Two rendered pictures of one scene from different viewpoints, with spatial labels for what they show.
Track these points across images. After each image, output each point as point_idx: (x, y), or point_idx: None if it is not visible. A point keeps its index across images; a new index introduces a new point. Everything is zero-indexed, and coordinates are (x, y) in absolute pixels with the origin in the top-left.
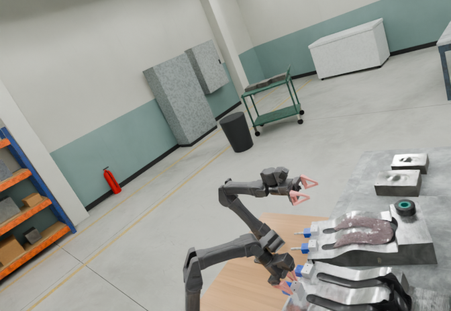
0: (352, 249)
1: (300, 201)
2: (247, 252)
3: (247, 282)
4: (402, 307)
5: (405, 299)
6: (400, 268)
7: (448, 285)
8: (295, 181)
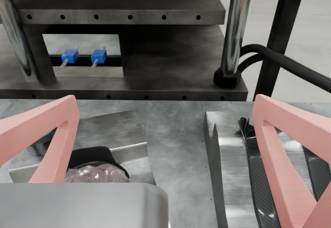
0: (170, 227)
1: (306, 193)
2: None
3: None
4: (255, 142)
5: (248, 134)
6: (156, 179)
7: (173, 131)
8: (81, 211)
